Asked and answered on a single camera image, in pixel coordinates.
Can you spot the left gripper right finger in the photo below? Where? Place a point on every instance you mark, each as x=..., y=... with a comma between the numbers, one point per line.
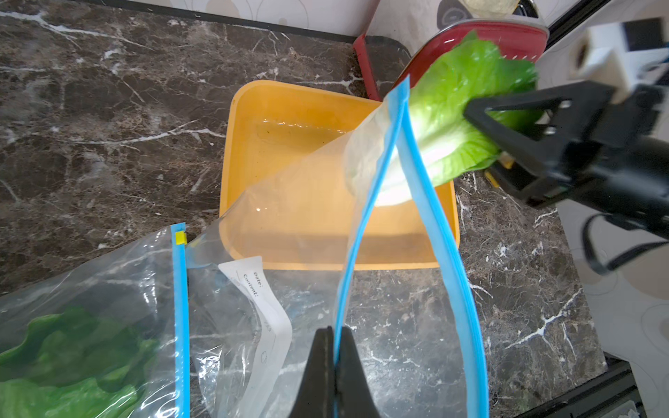
x=353, y=397

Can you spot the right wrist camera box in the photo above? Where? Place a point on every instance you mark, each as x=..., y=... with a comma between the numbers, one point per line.
x=622, y=55

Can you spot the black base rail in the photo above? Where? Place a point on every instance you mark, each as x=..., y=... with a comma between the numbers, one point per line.
x=613, y=394

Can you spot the yellow plastic tray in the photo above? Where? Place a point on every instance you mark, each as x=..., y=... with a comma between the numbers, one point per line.
x=283, y=196

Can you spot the red toaster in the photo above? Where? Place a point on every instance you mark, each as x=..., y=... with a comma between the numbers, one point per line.
x=404, y=38

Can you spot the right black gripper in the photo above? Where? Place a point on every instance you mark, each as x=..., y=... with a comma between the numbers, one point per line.
x=601, y=152

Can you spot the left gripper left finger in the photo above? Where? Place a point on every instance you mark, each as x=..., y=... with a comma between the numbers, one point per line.
x=315, y=396

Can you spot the yellow zipper slider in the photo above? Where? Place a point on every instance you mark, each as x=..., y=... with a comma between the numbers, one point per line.
x=180, y=238

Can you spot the chinese cabbage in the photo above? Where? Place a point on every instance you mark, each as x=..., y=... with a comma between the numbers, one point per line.
x=64, y=349
x=23, y=398
x=449, y=145

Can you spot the clear zipper bag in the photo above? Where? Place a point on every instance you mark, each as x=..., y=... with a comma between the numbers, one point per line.
x=403, y=292
x=143, y=285

